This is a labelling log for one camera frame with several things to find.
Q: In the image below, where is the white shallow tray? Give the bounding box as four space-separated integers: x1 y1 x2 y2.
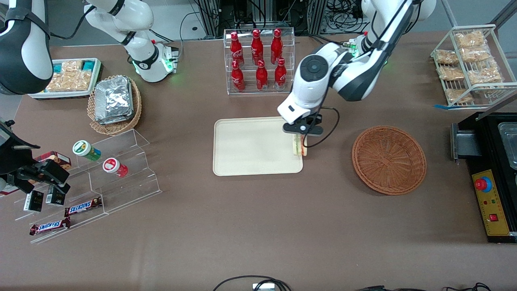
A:
28 57 104 100

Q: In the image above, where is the clear bagged snack pack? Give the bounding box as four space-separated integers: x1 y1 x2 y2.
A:
435 49 459 65
467 61 504 86
437 65 465 82
454 31 488 49
460 46 492 63
444 88 473 104

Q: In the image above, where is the green lidded can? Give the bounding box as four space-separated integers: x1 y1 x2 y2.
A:
72 140 102 162

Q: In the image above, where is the silver foil wrapped pack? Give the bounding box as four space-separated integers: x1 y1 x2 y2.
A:
94 76 135 125

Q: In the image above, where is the red cola bottle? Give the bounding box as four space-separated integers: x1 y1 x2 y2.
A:
231 60 246 93
256 59 269 91
230 32 244 67
274 57 288 91
270 28 284 65
251 29 264 65

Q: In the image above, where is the small black box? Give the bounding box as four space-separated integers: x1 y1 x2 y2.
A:
45 185 66 207
23 190 44 213

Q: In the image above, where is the black equipment rack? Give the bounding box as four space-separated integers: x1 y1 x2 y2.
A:
194 0 328 36

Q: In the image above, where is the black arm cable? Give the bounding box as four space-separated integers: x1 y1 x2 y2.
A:
48 5 97 41

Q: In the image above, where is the red lidded can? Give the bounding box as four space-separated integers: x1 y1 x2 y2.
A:
102 157 129 179

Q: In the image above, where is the red emergency stop button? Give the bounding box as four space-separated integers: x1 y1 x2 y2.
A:
474 176 493 194

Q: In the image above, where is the white wire basket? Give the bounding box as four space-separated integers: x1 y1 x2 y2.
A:
430 24 517 108

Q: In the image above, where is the beige rectangular tray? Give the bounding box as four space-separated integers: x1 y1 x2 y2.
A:
212 117 304 177

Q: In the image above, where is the Snickers chocolate bar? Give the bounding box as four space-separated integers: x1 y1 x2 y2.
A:
64 196 103 218
29 217 71 236

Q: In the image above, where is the round brown wicker basket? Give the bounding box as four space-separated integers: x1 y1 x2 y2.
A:
351 125 428 196

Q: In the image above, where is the clear bagged cracker pack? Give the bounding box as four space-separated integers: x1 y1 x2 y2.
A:
46 60 94 92

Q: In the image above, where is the black cable loop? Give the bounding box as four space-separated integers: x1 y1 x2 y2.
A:
212 275 292 291

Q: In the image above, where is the clear acrylic bottle rack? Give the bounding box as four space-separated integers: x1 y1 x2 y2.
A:
223 27 296 96

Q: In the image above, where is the triangular sandwich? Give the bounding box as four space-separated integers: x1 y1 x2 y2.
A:
291 134 308 158

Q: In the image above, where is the aluminium frame profile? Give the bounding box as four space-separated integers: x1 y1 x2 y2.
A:
476 92 517 122
440 0 460 27

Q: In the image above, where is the clear plastic container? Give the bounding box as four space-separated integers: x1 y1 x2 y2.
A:
497 122 517 171

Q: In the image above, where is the oval light wicker basket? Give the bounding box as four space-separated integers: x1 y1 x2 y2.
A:
87 74 142 136

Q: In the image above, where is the brown table cover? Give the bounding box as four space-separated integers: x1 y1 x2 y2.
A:
0 32 517 291

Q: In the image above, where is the clear acrylic stepped display stand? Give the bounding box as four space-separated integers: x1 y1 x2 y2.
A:
0 129 162 245

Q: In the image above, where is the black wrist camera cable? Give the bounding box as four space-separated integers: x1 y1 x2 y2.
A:
305 107 340 148

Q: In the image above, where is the black machine housing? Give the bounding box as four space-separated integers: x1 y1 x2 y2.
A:
450 111 517 244

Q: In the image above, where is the red brown box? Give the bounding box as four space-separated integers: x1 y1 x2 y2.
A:
34 150 72 171

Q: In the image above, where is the yellow control panel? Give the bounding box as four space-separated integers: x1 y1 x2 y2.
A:
471 169 511 237

